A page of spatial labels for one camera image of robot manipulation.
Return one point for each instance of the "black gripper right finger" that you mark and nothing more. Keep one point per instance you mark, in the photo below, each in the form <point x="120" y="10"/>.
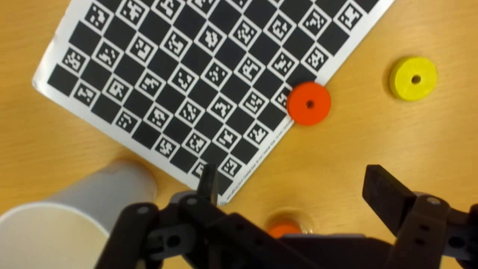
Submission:
<point x="423" y="233"/>

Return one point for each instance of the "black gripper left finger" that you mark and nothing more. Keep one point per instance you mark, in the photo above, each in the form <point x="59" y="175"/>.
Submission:
<point x="199" y="233"/>

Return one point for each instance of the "orange round block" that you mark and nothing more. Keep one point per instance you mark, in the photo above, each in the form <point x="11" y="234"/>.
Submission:
<point x="301" y="112"/>
<point x="284" y="225"/>

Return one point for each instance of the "yellow round block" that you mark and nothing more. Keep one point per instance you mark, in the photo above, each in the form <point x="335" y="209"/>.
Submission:
<point x="405" y="86"/>

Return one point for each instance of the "white paper cup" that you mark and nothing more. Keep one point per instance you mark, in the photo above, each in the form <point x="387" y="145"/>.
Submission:
<point x="50" y="233"/>

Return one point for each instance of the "black white marker board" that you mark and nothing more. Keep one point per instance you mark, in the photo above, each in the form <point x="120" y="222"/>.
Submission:
<point x="199" y="74"/>

